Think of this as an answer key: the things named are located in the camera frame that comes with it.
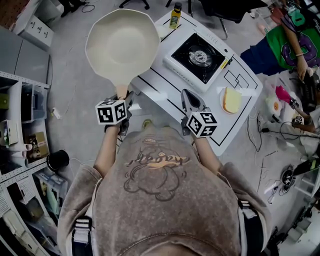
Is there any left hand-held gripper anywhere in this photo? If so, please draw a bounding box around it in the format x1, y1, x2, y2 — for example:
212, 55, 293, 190
94, 90, 136, 137

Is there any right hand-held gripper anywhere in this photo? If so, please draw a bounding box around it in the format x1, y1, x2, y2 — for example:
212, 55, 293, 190
180, 88, 219, 139

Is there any white portable gas stove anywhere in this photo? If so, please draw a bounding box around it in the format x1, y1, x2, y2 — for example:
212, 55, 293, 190
162, 31, 235, 93

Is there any cream frying pan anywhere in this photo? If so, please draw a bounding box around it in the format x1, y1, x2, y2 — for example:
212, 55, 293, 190
84, 8, 161, 101

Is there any person's right forearm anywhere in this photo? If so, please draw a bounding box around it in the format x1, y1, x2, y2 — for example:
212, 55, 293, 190
191, 134, 224, 177

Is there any person's left forearm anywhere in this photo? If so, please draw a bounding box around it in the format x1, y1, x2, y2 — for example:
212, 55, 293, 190
93, 124, 121, 177

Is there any white plate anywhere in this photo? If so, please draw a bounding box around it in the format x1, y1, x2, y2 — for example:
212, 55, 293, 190
219, 86, 243, 116

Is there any slice of bread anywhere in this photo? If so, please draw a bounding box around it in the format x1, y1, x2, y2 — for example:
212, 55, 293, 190
222, 86, 243, 114

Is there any white power strip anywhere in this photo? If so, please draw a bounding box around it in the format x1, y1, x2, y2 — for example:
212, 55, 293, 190
50, 107, 63, 120

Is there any fried egg plush toy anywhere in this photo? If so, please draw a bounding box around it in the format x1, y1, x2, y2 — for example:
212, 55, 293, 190
264, 95, 284, 117

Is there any yellow oil bottle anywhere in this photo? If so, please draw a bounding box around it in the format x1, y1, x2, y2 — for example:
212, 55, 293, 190
168, 2, 183, 30

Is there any clear plastic bin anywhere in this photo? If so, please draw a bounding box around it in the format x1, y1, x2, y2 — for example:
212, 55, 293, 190
20, 83, 49, 124

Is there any black cylinder cup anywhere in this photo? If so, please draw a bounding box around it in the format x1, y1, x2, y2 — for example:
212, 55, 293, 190
46, 149, 71, 172

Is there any pink hand-held gripper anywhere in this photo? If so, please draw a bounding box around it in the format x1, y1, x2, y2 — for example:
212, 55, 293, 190
274, 85, 300, 109

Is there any black swivel chair base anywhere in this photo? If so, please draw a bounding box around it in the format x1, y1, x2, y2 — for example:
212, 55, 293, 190
118, 0, 151, 11

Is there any cardboard box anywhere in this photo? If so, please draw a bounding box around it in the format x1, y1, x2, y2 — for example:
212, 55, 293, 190
24, 131, 50, 161

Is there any black office chair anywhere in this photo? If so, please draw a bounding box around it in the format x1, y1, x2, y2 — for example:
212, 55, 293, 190
198, 0, 269, 41

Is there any person's brown printed shirt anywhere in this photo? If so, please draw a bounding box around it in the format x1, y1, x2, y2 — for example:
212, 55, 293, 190
56, 124, 273, 256

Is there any grey cabinet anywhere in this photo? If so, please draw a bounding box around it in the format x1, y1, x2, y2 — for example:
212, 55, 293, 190
0, 25, 51, 85

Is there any white box with black marks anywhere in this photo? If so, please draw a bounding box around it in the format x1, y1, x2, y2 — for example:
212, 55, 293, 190
12, 14, 55, 52

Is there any white metal shelving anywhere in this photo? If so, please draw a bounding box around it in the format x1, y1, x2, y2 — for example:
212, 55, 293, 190
0, 70, 74, 256

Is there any black round floor device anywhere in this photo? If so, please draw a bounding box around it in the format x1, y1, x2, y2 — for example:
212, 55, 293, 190
280, 165, 298, 193

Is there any black cable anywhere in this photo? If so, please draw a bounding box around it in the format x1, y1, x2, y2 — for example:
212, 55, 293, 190
246, 106, 320, 153

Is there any black and white harness strap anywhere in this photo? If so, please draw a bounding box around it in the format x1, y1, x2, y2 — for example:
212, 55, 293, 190
236, 199, 265, 256
71, 216, 94, 256

